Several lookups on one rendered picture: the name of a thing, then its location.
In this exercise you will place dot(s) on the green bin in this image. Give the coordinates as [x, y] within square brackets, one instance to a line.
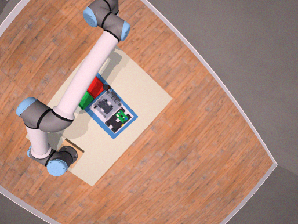
[86, 100]

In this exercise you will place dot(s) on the red bin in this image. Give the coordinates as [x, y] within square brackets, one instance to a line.
[96, 87]

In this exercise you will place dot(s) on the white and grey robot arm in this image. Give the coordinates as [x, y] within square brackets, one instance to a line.
[40, 119]

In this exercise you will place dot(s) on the green circuit board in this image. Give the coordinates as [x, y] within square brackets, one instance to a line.
[122, 116]

